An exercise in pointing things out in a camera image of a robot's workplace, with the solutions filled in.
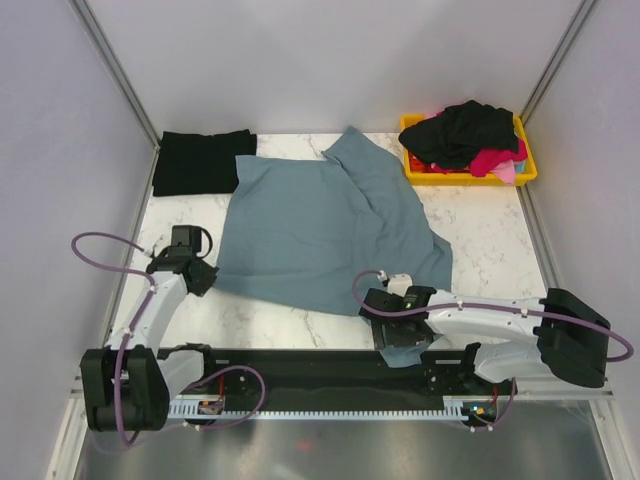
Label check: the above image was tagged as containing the blue-grey t shirt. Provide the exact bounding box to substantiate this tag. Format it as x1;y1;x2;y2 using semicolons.
213;126;454;370

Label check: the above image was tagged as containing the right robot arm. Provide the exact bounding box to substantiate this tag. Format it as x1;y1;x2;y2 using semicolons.
360;285;611;394

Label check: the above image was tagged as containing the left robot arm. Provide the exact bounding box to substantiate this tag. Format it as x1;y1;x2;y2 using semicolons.
80;225;220;444

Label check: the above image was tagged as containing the folded black t shirt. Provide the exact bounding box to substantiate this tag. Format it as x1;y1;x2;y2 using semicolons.
152;129;258;197

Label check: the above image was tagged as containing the yellow plastic bin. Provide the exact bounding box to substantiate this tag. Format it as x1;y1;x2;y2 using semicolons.
402;115;538;187

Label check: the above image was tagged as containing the red t shirt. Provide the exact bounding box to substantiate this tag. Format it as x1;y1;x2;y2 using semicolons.
409;153;451;174

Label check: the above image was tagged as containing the light pink t shirt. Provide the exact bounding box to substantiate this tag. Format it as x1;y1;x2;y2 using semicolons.
490;160;517;185

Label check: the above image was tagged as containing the crumpled black t shirt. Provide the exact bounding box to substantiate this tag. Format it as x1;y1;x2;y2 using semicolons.
399;100;519;170

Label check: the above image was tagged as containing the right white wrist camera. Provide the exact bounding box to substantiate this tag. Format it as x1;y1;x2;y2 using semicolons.
377;270;413;297

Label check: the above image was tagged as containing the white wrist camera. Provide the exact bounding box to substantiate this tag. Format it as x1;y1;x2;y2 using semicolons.
142;235;165;258
377;270;413;297

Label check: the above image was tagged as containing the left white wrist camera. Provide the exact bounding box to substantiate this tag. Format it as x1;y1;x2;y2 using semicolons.
142;235;165;258

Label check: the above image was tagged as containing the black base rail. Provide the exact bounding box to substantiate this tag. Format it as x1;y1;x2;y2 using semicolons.
183;344;512;410

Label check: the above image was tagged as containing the white slotted cable duct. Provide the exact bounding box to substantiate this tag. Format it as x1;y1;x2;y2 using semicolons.
168;395;468;421

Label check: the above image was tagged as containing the aluminium front rail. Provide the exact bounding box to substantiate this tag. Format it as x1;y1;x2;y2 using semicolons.
69;369;616;401

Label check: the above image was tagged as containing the right aluminium frame post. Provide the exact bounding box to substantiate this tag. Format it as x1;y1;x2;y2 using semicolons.
520;0;600;125

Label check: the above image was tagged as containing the aluminium frame post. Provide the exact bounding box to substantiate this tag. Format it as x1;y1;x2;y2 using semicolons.
520;0;600;125
69;0;159;147

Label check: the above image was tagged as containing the left aluminium frame post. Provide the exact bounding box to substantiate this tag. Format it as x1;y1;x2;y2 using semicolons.
69;0;159;147

